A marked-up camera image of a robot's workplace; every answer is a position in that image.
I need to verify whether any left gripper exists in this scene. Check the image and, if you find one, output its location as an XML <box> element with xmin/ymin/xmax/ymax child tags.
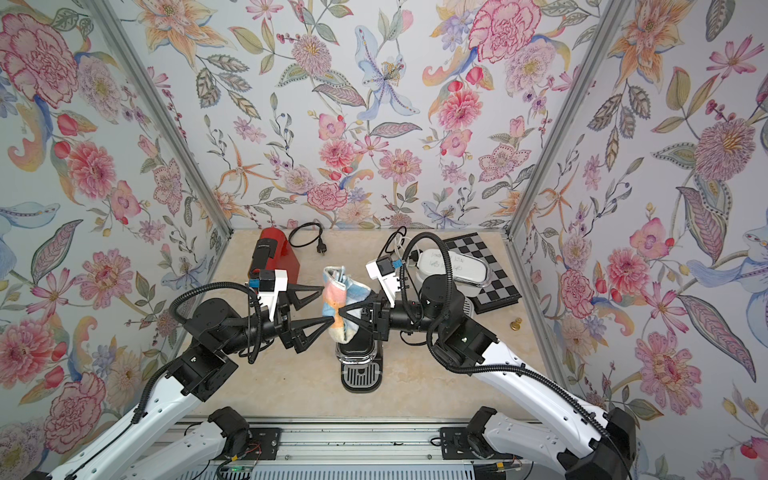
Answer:
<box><xmin>220</xmin><ymin>288</ymin><xmax>330</xmax><ymax>356</ymax></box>

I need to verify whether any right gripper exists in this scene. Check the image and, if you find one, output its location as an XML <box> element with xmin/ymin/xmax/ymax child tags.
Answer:
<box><xmin>347</xmin><ymin>295</ymin><xmax>454</xmax><ymax>348</ymax></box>

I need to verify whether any black coffee machine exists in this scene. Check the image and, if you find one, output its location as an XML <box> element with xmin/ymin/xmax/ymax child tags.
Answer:
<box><xmin>336</xmin><ymin>335</ymin><xmax>383</xmax><ymax>394</ymax></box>

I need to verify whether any blue striped cloth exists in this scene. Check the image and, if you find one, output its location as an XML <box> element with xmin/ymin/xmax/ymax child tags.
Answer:
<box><xmin>322</xmin><ymin>266</ymin><xmax>371</xmax><ymax>344</ymax></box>

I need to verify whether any white coffee machine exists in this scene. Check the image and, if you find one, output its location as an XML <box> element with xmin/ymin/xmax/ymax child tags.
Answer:
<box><xmin>416</xmin><ymin>248</ymin><xmax>491</xmax><ymax>287</ymax></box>

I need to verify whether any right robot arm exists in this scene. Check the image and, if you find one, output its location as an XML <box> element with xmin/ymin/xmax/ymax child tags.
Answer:
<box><xmin>338</xmin><ymin>232</ymin><xmax>637</xmax><ymax>479</ymax></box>

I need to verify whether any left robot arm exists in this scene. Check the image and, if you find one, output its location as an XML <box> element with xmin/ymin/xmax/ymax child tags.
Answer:
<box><xmin>29</xmin><ymin>278</ymin><xmax>334</xmax><ymax>479</ymax></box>

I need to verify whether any red coffee machine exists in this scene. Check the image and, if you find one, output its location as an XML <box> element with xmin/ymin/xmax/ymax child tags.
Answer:
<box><xmin>248</xmin><ymin>227</ymin><xmax>300</xmax><ymax>284</ymax></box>

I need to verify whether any black white chessboard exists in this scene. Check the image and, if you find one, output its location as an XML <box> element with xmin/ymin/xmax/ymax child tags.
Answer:
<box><xmin>444</xmin><ymin>232</ymin><xmax>522</xmax><ymax>314</ymax></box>

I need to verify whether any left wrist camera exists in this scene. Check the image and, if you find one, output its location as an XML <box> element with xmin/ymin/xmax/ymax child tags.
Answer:
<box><xmin>248</xmin><ymin>270</ymin><xmax>288</xmax><ymax>321</ymax></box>

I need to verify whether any red machine black cable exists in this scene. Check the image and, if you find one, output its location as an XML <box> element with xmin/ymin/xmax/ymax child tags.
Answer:
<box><xmin>288</xmin><ymin>221</ymin><xmax>329</xmax><ymax>256</ymax></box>

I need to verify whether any black power cable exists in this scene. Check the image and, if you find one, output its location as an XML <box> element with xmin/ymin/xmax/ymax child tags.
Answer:
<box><xmin>377</xmin><ymin>226</ymin><xmax>409</xmax><ymax>256</ymax></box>

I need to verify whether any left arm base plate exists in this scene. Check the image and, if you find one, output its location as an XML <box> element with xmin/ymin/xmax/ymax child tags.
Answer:
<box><xmin>216</xmin><ymin>427</ymin><xmax>282</xmax><ymax>461</ymax></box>

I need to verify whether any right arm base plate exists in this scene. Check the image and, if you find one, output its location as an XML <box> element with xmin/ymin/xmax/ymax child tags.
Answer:
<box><xmin>438</xmin><ymin>427</ymin><xmax>519</xmax><ymax>461</ymax></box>

